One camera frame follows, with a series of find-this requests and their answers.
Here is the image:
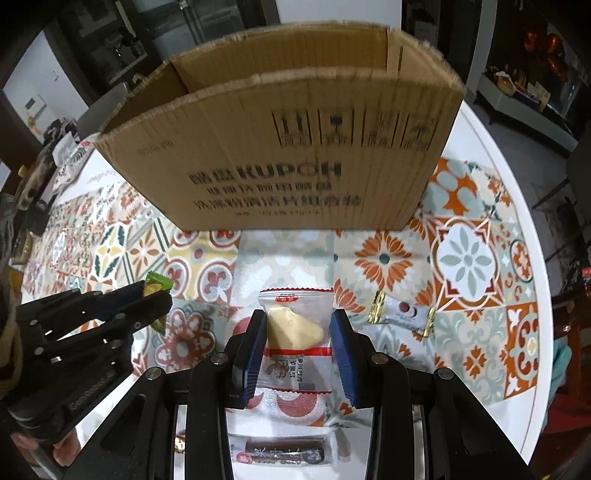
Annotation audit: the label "grey dining chair left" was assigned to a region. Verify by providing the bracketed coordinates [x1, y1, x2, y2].
[76, 82, 128, 140]

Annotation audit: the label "white coffee sachet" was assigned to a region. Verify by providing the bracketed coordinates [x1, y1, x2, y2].
[367, 291, 436, 339]

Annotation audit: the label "brown cardboard box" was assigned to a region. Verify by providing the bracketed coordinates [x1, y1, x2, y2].
[97, 22, 465, 231]

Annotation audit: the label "wall intercom panel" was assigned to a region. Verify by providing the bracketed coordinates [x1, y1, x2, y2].
[25, 93, 46, 118]

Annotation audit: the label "yellow-green snack packet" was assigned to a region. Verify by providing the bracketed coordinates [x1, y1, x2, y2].
[143, 271, 174, 334]

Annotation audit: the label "red heart balloons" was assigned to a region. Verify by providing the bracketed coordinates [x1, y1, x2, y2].
[523, 31, 568, 83]

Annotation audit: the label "clear red cake packet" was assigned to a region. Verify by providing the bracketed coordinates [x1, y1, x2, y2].
[257, 288, 334, 393]

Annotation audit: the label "steel hot pot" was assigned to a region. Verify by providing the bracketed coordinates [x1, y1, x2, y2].
[15, 143, 56, 211]

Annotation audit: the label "white patterned snack bag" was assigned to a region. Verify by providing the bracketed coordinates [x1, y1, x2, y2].
[52, 132, 100, 195]

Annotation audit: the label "dark fruit leather bar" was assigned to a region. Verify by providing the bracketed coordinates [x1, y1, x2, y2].
[228, 435, 332, 466]

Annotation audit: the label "white low cabinet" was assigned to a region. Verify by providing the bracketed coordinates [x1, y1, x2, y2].
[477, 75, 578, 153]

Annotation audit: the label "person's left hand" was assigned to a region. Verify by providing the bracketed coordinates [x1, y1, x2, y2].
[11, 428, 82, 469]

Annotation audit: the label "patterned tile tablecloth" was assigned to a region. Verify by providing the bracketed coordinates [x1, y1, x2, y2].
[23, 159, 539, 405]

